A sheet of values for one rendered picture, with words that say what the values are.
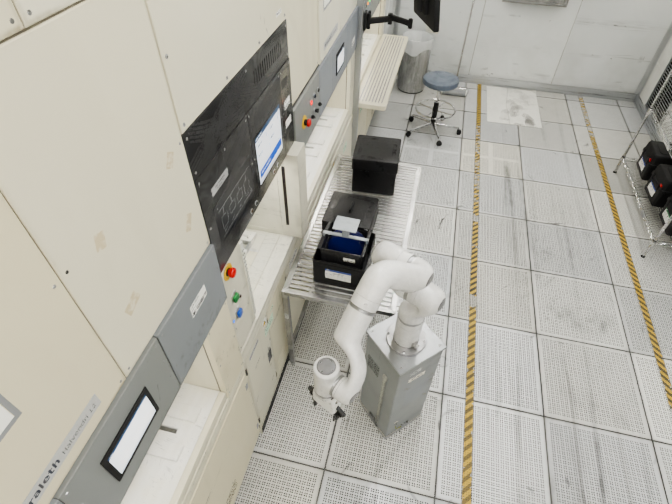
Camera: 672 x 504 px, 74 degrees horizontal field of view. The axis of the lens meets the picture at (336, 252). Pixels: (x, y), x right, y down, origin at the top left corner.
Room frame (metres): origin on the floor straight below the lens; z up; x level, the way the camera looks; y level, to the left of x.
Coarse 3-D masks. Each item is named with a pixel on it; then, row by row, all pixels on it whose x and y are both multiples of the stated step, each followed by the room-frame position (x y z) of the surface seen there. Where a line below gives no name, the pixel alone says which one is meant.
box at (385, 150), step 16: (368, 144) 2.46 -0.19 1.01; (384, 144) 2.46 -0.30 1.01; (400, 144) 2.46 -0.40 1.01; (352, 160) 2.30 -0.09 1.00; (368, 160) 2.28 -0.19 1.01; (384, 160) 2.28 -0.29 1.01; (352, 176) 2.30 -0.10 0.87; (368, 176) 2.28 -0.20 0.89; (384, 176) 2.27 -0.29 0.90; (368, 192) 2.28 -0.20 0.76; (384, 192) 2.27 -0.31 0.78
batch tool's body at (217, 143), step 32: (256, 64) 1.53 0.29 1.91; (288, 64) 1.85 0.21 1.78; (224, 96) 1.27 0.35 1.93; (256, 96) 1.50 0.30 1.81; (192, 128) 1.06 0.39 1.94; (224, 128) 1.23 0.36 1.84; (256, 128) 1.46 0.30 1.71; (288, 128) 1.79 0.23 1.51; (192, 160) 1.02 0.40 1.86; (224, 160) 1.19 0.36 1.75; (288, 160) 1.75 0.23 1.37; (256, 192) 1.38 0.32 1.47; (288, 192) 1.75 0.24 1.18; (256, 224) 1.80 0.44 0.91; (288, 224) 1.75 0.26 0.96; (224, 256) 1.06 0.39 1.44; (256, 256) 1.59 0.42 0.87; (288, 256) 1.65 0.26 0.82; (256, 288) 1.38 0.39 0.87; (256, 320) 1.19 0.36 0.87; (256, 352) 1.13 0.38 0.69; (288, 352) 1.50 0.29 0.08; (256, 384) 1.06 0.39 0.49
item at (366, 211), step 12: (336, 192) 2.15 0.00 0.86; (336, 204) 2.04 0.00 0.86; (348, 204) 2.04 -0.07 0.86; (360, 204) 2.04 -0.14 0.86; (372, 204) 2.05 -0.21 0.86; (324, 216) 1.93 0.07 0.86; (336, 216) 1.93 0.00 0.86; (348, 216) 1.93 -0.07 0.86; (360, 216) 1.93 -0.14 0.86; (372, 216) 1.94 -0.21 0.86; (324, 228) 1.89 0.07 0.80; (360, 228) 1.84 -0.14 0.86; (372, 228) 1.93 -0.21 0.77
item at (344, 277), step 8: (360, 232) 1.74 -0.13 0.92; (320, 240) 1.66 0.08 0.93; (368, 256) 1.55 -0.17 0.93; (320, 264) 1.51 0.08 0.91; (328, 264) 1.50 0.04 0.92; (336, 264) 1.49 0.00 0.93; (368, 264) 1.55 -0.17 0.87; (320, 272) 1.51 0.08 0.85; (328, 272) 1.50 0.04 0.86; (336, 272) 1.49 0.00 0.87; (344, 272) 1.48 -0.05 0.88; (352, 272) 1.47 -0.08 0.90; (360, 272) 1.46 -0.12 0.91; (320, 280) 1.51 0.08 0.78; (328, 280) 1.50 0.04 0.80; (336, 280) 1.49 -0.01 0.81; (344, 280) 1.48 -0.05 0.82; (352, 280) 1.47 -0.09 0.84; (352, 288) 1.47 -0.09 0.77
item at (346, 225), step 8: (328, 224) 1.73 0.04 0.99; (336, 224) 1.62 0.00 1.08; (344, 224) 1.62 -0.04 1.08; (352, 224) 1.62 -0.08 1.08; (328, 232) 1.64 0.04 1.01; (336, 232) 1.64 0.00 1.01; (344, 232) 1.61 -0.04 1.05; (352, 232) 1.57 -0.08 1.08; (368, 232) 1.67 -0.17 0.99; (328, 240) 1.66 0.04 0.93; (360, 240) 1.59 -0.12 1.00; (368, 240) 1.59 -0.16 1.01; (320, 248) 1.55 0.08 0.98; (328, 248) 1.65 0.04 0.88; (368, 248) 1.68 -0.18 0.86; (320, 256) 1.55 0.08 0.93; (328, 256) 1.54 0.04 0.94; (336, 256) 1.53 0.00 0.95; (344, 256) 1.52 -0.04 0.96; (352, 256) 1.51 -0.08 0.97; (360, 256) 1.50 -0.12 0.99; (344, 264) 1.52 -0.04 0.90; (352, 264) 1.51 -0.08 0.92; (360, 264) 1.50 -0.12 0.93
